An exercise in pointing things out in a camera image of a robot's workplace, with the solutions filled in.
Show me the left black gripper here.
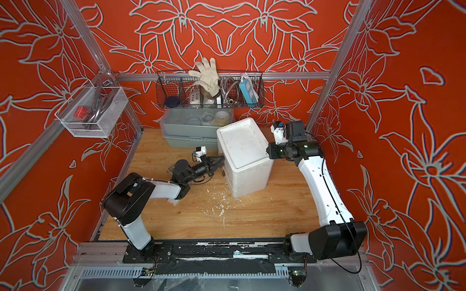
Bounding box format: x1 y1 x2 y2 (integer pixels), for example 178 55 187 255
183 158 225 187

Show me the white drawer cabinet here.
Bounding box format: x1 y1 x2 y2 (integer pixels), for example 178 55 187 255
217 118 273 198

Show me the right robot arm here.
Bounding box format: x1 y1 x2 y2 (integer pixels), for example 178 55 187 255
266 121 368 260

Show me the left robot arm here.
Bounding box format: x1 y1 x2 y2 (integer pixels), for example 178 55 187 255
103 155 225 252

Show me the grey plastic bin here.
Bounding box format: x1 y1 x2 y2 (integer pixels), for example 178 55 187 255
160 109 235 150

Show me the small white orange packet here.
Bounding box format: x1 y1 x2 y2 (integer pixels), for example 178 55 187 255
167 199 180 206

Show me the white power strip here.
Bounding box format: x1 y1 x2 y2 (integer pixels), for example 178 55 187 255
189 90 201 106

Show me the dark blue round lid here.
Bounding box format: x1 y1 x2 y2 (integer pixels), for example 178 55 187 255
165 96 180 108

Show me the white work glove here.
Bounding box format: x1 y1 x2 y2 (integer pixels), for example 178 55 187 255
188 58 220 97

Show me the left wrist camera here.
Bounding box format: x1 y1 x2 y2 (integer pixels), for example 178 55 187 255
192 146 207 162

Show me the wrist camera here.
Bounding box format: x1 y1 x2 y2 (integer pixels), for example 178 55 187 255
192 146 207 162
271 121 288 144

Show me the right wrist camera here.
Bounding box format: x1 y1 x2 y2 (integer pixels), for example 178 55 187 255
271 121 288 144

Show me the metal wire clip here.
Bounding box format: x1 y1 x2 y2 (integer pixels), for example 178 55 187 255
167 165 175 175

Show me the black wire wall basket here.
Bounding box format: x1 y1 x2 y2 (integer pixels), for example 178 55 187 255
156 70 265 109

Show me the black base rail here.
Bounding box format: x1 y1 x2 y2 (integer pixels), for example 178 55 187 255
123 238 316 275

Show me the white wire wall basket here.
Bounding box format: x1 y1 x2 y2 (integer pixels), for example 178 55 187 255
55 81 128 138

